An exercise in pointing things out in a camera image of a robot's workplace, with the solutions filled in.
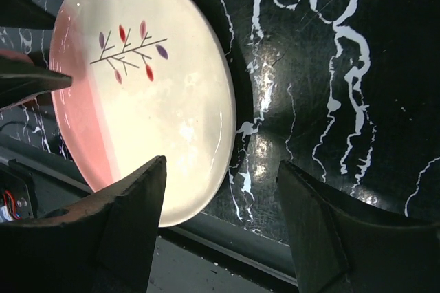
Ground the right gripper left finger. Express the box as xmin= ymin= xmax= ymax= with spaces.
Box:
xmin=1 ymin=156 xmax=167 ymax=292

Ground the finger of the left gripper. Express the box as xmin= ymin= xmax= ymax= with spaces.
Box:
xmin=1 ymin=0 xmax=56 ymax=30
xmin=1 ymin=62 xmax=73 ymax=109

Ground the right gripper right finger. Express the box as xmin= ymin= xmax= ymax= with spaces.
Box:
xmin=277 ymin=160 xmax=439 ymax=292

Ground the pink and cream plate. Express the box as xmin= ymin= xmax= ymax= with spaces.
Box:
xmin=49 ymin=0 xmax=236 ymax=227

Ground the pink cup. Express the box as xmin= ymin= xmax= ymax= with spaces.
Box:
xmin=0 ymin=49 xmax=34 ymax=65

